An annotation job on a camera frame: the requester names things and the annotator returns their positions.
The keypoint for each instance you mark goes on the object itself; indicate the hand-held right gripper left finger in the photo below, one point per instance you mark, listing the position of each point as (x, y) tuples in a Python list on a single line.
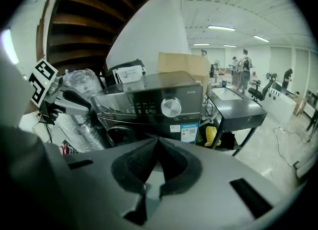
[(99, 179)]

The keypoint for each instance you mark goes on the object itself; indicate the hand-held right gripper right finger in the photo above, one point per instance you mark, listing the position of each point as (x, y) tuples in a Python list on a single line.
[(218, 174)]

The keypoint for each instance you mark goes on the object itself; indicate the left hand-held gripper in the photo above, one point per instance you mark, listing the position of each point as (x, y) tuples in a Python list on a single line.
[(42, 82)]

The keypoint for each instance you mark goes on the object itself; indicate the plastic-wrapped grey appliance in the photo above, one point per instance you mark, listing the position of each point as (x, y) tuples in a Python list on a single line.
[(84, 124)]

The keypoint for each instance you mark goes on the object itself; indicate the yellow container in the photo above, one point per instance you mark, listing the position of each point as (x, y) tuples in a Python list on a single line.
[(212, 135)]

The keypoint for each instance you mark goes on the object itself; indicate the red and black device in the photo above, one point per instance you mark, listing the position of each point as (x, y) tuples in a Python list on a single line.
[(66, 149)]

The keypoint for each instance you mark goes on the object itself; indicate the white plastic box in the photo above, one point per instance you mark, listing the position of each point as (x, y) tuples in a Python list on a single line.
[(129, 75)]

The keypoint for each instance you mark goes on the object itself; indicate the black sink table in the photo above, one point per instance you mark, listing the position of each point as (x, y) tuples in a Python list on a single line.
[(238, 112)]

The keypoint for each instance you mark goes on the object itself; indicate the brown wooden staircase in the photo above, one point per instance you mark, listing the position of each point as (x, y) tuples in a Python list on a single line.
[(94, 20)]

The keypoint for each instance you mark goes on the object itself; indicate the black office chair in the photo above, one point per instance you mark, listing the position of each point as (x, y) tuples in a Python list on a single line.
[(261, 92)]

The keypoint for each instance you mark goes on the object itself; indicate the large cardboard box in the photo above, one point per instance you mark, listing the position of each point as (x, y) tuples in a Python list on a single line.
[(183, 62)]

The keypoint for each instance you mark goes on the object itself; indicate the ceiling light tube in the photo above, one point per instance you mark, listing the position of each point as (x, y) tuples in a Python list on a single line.
[(221, 28), (261, 38)]

